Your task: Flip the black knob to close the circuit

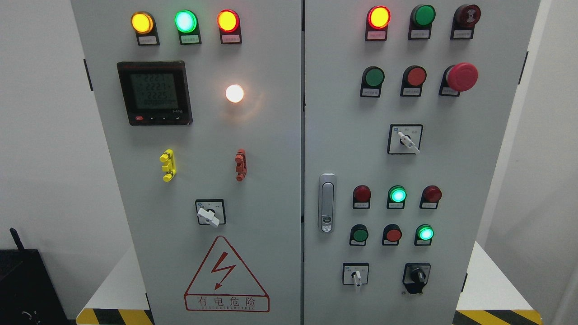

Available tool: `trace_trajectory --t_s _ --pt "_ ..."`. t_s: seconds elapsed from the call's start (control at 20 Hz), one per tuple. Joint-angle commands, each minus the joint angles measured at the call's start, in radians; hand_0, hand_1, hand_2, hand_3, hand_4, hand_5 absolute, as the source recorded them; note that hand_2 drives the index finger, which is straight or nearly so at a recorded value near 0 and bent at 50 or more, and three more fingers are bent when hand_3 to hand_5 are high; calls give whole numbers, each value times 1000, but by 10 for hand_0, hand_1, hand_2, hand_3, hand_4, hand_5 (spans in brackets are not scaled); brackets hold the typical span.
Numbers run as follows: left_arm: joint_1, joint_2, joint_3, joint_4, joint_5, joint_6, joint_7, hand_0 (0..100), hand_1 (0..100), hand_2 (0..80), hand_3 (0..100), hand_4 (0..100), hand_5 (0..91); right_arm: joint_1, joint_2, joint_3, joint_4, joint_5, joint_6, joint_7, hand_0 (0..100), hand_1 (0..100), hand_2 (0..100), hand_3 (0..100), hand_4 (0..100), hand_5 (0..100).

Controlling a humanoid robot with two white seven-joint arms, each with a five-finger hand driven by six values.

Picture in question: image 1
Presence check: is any black knob selector switch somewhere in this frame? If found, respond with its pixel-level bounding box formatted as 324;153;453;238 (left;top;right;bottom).
402;263;431;294

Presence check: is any red terminal connector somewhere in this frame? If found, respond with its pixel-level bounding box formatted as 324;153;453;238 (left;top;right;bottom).
234;149;247;182

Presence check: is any dark red indicator lower left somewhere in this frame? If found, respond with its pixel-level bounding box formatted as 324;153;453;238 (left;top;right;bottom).
352;185;371;209

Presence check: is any white glowing indicator light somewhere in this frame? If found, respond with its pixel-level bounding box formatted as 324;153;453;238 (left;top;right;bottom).
225;84;244;103

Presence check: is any green push button lower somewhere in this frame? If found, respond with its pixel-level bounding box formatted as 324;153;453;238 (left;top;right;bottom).
349;224;369;246

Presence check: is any green push button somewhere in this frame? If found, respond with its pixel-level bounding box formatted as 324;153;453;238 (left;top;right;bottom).
359;66;385;98
349;224;369;246

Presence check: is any grey electrical cabinet left door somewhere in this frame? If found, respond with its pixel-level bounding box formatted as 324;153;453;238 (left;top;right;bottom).
71;0;302;325

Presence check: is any grey electrical cabinet door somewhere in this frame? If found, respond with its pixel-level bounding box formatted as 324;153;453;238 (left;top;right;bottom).
71;0;302;325
303;0;540;325

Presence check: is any green lit indicator lower middle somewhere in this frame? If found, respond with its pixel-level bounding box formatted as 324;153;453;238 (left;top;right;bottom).
386;185;407;209

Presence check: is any green push button upper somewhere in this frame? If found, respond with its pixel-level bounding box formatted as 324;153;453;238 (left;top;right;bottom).
359;66;385;98

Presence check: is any yellow terminal connector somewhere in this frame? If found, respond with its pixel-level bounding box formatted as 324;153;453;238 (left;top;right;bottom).
159;149;176;182

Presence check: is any red push button lower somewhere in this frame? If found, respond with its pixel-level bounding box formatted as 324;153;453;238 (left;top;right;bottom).
382;224;402;246

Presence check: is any red push button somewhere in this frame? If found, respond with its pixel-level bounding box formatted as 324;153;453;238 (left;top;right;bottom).
382;224;402;246
400;65;427;97

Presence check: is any grey electrical cabinet right door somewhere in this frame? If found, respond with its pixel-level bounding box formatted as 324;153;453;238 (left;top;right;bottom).
303;0;540;325

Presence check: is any red high voltage warning sticker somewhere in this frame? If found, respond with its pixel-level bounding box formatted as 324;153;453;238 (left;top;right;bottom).
184;235;269;313

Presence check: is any red indicator lower right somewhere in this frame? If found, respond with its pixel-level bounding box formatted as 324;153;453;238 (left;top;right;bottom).
420;185;442;209

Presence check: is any black digital power meter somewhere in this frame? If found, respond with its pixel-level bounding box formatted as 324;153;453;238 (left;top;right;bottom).
117;61;192;126

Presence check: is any red push button upper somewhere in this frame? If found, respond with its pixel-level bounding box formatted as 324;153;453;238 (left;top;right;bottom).
400;65;427;97

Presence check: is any green illuminated button lower right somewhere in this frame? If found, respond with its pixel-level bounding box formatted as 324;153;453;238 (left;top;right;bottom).
414;224;435;246

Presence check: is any red indicator light top left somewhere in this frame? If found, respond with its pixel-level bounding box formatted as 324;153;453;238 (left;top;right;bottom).
217;9;242;44

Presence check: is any red lit indicator right door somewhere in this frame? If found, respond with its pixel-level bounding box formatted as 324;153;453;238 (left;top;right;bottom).
365;5;392;42

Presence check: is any green indicator light top left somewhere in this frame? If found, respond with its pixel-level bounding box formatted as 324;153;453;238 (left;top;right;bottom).
175;9;202;45

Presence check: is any red emergency stop button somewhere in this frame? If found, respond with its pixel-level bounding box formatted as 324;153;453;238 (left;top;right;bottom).
439;62;479;97

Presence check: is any green unlit indicator top right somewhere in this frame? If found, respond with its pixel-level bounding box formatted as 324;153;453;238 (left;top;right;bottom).
407;4;436;40

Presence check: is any yellow indicator light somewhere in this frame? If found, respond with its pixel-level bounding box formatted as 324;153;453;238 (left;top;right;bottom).
131;12;159;46

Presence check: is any dark red buzzer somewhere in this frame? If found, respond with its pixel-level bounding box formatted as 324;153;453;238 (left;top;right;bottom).
450;4;481;40

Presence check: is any white platform with hazard stripes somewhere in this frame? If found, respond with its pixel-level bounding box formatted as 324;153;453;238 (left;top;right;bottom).
74;243;543;325

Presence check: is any black box with antenna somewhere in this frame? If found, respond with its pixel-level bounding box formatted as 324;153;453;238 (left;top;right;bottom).
0;228;69;325

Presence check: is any silver door latch handle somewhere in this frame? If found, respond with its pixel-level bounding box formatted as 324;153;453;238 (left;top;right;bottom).
318;173;336;234

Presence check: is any white selector switch left door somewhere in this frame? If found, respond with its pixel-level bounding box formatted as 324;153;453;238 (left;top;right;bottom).
195;198;227;228

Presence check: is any white selector switch upper right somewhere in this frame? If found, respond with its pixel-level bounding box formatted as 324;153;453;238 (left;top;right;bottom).
387;124;424;155

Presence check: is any white selector switch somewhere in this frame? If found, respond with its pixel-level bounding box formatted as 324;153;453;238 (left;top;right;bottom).
342;263;369;287
387;124;424;155

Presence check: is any white selector switch bottom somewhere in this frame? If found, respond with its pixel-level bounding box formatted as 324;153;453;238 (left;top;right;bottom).
342;263;369;287

